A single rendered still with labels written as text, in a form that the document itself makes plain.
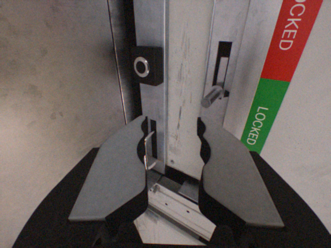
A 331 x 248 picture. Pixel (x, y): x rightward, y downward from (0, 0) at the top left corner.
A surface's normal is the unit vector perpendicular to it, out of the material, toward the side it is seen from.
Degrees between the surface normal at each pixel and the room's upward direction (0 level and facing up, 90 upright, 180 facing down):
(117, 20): 0
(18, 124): 0
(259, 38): 90
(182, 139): 90
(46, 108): 0
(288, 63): 90
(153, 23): 90
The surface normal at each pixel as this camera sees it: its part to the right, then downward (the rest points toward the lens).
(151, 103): -0.53, 0.44
